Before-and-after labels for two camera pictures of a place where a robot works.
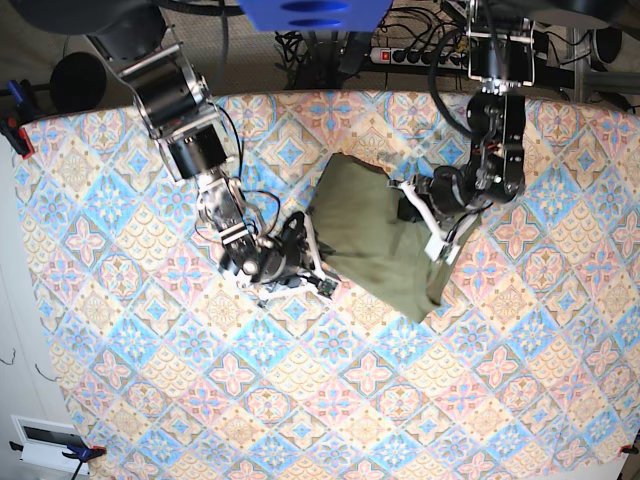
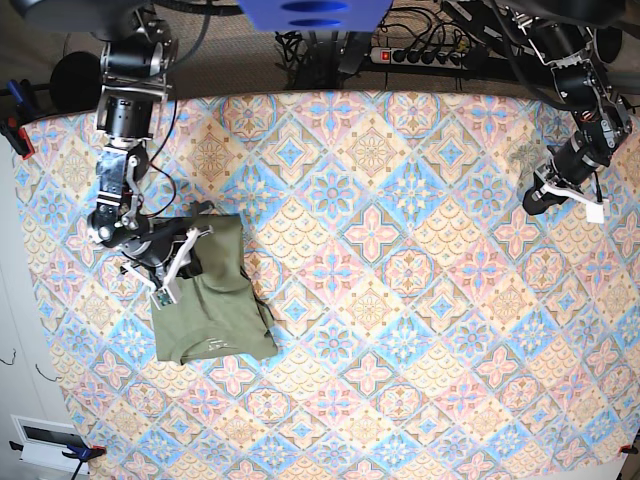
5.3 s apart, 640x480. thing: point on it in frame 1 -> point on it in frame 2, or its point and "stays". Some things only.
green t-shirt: [353, 210] -> [220, 312]
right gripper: [448, 193] -> [573, 163]
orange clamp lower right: [626, 448] stays
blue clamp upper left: [21, 95] stays
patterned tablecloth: [527, 367] stays
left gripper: [289, 255] -> [154, 248]
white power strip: [421, 57] stays
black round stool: [77, 82] stays
